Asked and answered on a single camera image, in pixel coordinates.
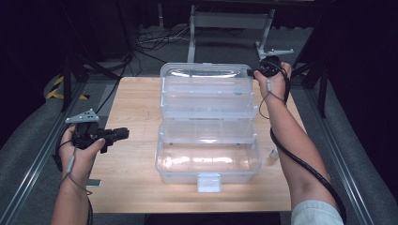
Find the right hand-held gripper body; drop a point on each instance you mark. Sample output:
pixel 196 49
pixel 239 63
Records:
pixel 269 67

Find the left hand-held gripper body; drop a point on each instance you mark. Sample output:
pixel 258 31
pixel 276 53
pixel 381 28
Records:
pixel 84 136

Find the clear plastic storage box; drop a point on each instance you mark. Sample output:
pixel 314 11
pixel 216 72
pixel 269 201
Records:
pixel 206 140

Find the person's right hand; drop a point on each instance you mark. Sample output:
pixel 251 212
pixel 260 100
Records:
pixel 277 87

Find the person's left hand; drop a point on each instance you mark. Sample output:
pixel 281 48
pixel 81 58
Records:
pixel 78 162

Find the black metal stand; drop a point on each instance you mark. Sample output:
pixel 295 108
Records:
pixel 66 81
pixel 322 90

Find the yellow black floor tape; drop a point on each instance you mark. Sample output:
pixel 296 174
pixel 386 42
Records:
pixel 58 82

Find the person's dark clothing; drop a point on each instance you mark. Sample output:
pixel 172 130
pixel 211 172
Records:
pixel 212 219

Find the light grey sleeve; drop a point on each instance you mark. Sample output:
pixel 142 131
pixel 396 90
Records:
pixel 316 214

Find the grey metal table bracket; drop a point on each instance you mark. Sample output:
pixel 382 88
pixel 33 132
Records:
pixel 94 183

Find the grey metal desk frame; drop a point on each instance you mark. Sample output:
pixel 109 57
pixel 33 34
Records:
pixel 231 20

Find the aluminium floor rail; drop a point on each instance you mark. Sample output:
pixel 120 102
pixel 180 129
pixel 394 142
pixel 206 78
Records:
pixel 34 165
pixel 344 184

